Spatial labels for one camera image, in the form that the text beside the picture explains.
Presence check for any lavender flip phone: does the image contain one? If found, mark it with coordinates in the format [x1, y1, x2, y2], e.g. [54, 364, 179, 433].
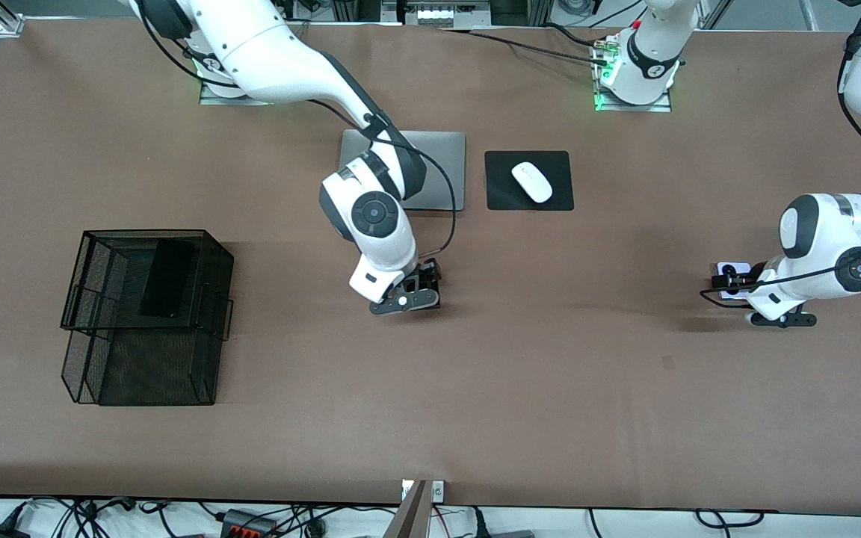
[711, 262, 753, 302]

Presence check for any long black smartphone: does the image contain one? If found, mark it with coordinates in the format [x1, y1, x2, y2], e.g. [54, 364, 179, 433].
[138, 239, 197, 319]

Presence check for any silver closed laptop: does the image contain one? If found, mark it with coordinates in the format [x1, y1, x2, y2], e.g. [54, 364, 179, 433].
[339, 129, 467, 212]

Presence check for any black mouse pad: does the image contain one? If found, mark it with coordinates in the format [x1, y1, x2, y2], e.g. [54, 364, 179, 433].
[484, 150, 575, 211]

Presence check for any white computer mouse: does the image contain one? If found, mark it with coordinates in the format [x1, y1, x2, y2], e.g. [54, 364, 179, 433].
[511, 161, 553, 204]

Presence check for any white power strip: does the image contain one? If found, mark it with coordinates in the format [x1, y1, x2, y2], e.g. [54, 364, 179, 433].
[414, 6, 478, 24]

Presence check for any black mesh two-tier tray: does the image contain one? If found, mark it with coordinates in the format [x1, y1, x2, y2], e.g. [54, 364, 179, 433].
[61, 229, 235, 406]

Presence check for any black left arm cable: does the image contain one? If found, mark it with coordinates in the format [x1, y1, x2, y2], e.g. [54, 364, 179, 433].
[700, 0, 861, 309]

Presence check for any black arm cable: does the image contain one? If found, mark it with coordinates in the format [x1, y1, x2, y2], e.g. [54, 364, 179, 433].
[135, 0, 458, 262]
[700, 0, 861, 309]

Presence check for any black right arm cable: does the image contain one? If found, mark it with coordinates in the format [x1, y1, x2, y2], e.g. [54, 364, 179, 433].
[135, 0, 458, 262]

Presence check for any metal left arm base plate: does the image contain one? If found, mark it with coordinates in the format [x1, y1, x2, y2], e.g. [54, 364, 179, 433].
[593, 37, 673, 114]

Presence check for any aluminium profile post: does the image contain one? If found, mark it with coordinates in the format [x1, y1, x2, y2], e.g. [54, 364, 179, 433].
[384, 480, 433, 538]

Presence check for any long black table cable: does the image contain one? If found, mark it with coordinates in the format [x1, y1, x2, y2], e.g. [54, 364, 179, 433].
[438, 28, 611, 67]

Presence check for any black looped floor cable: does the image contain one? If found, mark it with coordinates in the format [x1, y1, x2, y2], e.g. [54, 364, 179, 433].
[694, 509, 765, 529]

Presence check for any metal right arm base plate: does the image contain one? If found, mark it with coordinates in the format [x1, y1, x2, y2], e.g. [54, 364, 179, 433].
[199, 75, 276, 106]

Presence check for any short black table cable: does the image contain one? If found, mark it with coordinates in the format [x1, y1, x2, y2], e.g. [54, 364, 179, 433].
[543, 22, 608, 48]

